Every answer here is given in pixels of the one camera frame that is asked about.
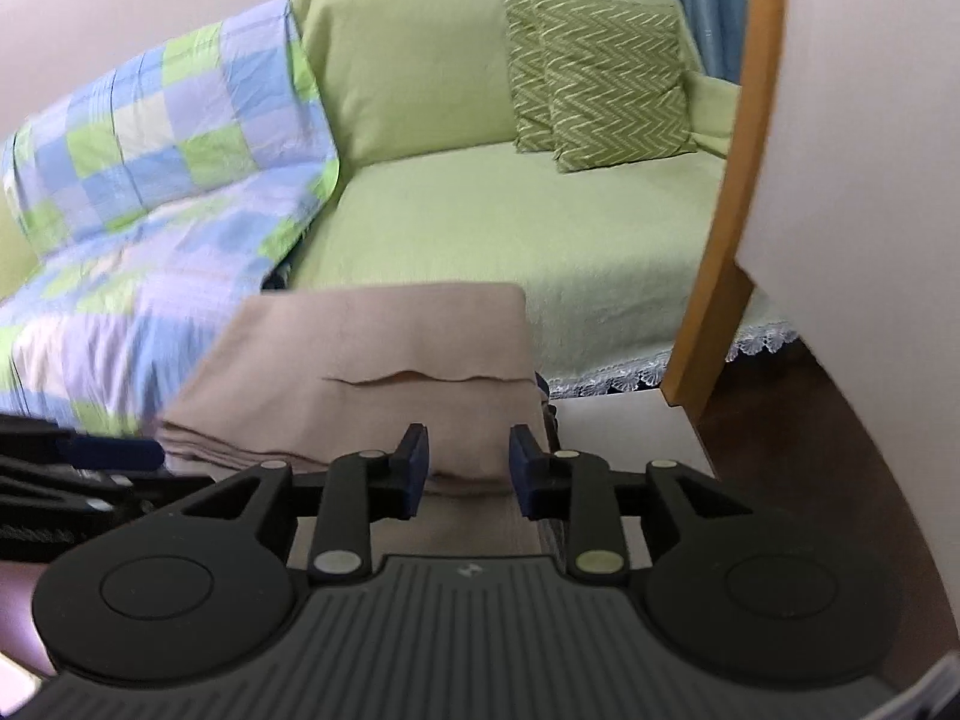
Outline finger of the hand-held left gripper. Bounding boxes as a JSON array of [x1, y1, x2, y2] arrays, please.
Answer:
[[0, 412, 166, 472]]

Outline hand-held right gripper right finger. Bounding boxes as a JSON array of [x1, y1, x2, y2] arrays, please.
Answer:
[[508, 425, 752, 583]]

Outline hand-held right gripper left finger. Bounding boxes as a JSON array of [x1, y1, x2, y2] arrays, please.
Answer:
[[180, 424, 430, 583]]

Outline beige cloth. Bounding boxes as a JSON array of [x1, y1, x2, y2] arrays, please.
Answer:
[[156, 281, 550, 500]]

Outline green covered sofa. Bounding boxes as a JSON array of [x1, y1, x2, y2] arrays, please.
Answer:
[[0, 0, 797, 400]]

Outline checked blue green blanket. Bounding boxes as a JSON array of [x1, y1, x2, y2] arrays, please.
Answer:
[[0, 0, 344, 440]]

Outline green zigzag cushion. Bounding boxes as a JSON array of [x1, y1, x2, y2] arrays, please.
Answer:
[[531, 0, 700, 175], [504, 0, 557, 154]]

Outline blue curtain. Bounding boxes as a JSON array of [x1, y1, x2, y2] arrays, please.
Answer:
[[651, 0, 752, 83]]

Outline wooden upright post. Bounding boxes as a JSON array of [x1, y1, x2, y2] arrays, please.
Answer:
[[664, 0, 790, 427]]

